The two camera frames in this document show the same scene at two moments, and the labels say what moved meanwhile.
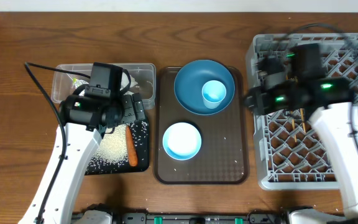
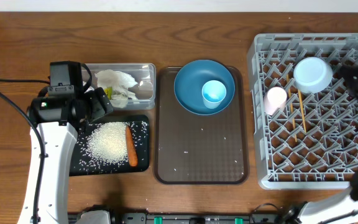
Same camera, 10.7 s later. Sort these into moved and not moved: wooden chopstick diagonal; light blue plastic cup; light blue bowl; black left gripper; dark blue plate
Moved: light blue bowl; black left gripper
Not moved: wooden chopstick diagonal; light blue plastic cup; dark blue plate
